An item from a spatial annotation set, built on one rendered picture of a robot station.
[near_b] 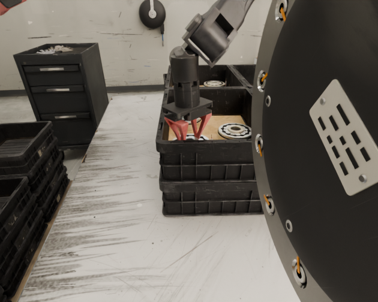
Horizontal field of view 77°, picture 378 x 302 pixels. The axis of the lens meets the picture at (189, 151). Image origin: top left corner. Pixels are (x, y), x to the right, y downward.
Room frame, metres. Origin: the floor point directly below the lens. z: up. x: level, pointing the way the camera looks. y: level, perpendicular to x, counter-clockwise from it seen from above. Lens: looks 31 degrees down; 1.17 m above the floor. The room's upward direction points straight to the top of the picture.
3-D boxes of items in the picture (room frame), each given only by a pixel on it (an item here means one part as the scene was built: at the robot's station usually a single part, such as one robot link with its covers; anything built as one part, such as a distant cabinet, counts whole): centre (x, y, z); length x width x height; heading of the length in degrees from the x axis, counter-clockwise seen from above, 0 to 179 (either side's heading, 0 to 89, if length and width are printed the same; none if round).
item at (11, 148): (1.09, 0.94, 0.37); 0.40 x 0.30 x 0.45; 7
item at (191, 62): (0.52, 0.01, 1.07); 0.07 x 0.06 x 0.07; 7
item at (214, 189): (0.64, -0.07, 0.76); 0.40 x 0.30 x 0.12; 2
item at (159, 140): (0.64, -0.07, 0.92); 0.40 x 0.30 x 0.02; 2
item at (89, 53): (2.04, 1.01, 0.45); 0.60 x 0.45 x 0.90; 7
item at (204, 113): (0.52, -0.01, 0.93); 0.07 x 0.07 x 0.09; 39
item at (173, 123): (0.51, 0.01, 0.93); 0.07 x 0.07 x 0.09; 39
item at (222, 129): (0.64, -0.14, 0.86); 0.10 x 0.10 x 0.01
